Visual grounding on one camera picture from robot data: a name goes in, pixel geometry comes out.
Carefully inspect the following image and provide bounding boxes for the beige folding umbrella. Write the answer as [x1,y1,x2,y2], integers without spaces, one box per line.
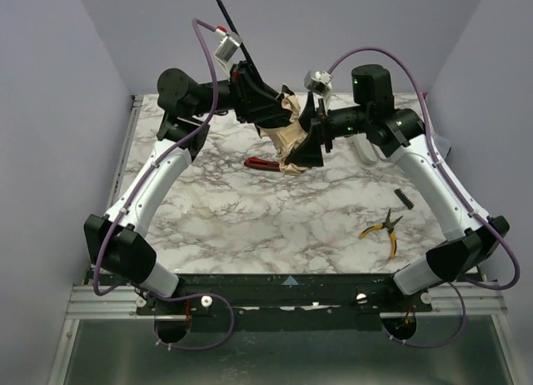
[215,0,307,175]

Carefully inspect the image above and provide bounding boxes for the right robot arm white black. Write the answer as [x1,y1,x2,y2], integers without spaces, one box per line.
[286,64,510,295]

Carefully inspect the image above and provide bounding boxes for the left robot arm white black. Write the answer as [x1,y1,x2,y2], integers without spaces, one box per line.
[83,61,292,298]

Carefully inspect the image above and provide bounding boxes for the red black utility knife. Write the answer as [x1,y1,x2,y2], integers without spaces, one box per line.
[244,157,281,172]

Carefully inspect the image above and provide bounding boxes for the black hex key holder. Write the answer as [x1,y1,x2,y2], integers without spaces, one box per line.
[394,188,415,210]

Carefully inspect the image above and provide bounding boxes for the clear plastic screw box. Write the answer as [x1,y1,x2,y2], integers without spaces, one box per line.
[433,133,451,160]

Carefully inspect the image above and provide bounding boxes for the blue tape triangle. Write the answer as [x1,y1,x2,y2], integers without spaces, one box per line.
[283,276,299,286]

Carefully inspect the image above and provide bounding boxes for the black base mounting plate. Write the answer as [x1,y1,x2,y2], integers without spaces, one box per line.
[137,273,431,333]

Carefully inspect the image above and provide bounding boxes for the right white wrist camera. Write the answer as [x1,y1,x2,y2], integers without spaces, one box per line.
[303,70,332,108]

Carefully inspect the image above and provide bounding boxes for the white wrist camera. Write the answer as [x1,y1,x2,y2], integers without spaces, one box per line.
[213,26,242,77]
[303,70,332,108]

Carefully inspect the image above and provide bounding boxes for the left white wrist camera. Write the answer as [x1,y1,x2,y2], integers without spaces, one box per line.
[213,26,242,77]

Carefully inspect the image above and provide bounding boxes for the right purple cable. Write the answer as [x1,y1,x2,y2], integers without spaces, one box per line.
[326,47,521,348]

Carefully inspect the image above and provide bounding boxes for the yellow handled pliers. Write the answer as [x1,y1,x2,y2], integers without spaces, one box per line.
[359,207,403,260]

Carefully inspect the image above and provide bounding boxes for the aluminium rail frame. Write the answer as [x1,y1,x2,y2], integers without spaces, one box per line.
[45,95,516,385]

